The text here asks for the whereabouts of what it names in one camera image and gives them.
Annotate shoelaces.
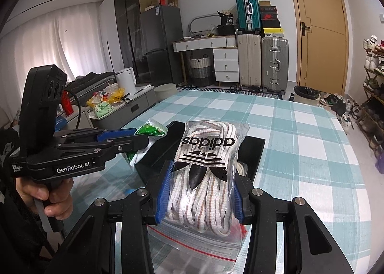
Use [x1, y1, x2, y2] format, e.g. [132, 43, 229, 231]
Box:
[155, 121, 249, 264]

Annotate green medicine packet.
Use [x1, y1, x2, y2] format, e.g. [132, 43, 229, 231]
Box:
[125, 120, 167, 167]

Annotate person's left hand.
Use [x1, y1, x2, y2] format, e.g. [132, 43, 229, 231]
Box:
[16, 178, 73, 220]

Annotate grey side cabinet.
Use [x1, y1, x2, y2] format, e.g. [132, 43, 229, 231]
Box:
[88, 85, 156, 130]

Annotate white appliance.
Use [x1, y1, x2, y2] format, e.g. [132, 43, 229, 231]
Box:
[115, 67, 137, 95]

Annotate black open box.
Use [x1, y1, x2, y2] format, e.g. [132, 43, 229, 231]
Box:
[135, 121, 265, 198]

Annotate round white stool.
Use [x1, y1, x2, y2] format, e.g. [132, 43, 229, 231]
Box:
[154, 83, 178, 102]

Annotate checkered teal tablecloth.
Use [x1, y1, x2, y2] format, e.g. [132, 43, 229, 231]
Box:
[64, 91, 372, 273]

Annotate white curtain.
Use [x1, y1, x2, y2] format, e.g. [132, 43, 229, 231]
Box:
[1, 3, 107, 118]

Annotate woven laundry basket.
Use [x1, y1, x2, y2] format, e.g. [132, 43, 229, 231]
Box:
[189, 54, 214, 87]

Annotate dark grey refrigerator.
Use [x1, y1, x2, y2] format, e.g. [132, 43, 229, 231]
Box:
[140, 5, 184, 87]

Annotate white drawer desk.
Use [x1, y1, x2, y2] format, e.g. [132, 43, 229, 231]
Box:
[173, 36, 240, 88]

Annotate silver suitcase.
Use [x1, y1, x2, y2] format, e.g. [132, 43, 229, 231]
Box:
[261, 37, 289, 95]

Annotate black tote bag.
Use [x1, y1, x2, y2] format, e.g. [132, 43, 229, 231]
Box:
[217, 10, 235, 36]

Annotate wooden shoe rack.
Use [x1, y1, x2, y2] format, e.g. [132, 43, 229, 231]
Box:
[358, 35, 383, 174]

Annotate beige suitcase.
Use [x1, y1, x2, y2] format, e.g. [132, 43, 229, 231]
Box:
[237, 34, 262, 87]

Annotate stack of shoe boxes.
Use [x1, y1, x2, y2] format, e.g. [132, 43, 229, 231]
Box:
[259, 1, 284, 37]

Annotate teal suitcase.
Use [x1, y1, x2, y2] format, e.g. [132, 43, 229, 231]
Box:
[236, 0, 263, 35]

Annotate wooden door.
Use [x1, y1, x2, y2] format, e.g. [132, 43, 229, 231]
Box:
[293, 0, 349, 94]

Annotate black camera cable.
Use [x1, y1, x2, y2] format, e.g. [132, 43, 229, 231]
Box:
[62, 87, 82, 131]

